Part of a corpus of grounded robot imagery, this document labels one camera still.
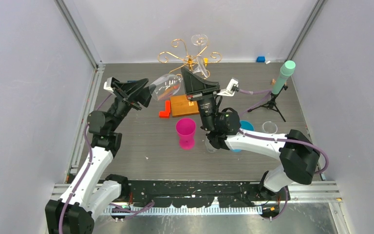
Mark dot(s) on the wooden rack base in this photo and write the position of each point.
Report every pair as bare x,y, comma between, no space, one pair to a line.
181,106

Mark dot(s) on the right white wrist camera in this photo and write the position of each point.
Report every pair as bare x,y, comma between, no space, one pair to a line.
231,88

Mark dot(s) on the pink wine glass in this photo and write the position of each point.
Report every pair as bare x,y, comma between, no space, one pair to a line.
186,128

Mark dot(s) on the mint green microphone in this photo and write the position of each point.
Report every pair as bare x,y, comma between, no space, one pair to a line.
286,70

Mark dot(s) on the blue wine glass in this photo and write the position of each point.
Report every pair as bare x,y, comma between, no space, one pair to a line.
246,126

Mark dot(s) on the orange L-shaped block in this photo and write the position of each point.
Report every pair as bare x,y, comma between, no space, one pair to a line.
167,110

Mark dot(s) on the clear textured wine glass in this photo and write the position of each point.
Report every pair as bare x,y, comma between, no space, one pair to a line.
209,147

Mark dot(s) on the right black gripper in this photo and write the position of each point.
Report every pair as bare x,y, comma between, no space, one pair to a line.
197,89

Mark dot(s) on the small blue block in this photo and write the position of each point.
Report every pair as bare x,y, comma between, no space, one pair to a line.
261,59

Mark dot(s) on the clear stemmed wine glass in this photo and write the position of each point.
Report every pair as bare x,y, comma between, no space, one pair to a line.
269,127

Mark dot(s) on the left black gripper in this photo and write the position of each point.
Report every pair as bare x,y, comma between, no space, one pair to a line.
127,89

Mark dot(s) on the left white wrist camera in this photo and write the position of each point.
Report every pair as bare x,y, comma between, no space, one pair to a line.
108,84

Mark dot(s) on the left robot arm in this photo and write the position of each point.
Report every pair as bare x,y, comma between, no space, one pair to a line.
77,209

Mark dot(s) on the gold wire glass rack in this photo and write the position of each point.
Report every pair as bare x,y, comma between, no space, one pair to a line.
186,60

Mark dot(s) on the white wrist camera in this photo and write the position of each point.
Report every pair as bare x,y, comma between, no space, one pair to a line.
231,88
108,84

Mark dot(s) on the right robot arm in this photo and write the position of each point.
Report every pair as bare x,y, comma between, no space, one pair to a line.
297,155

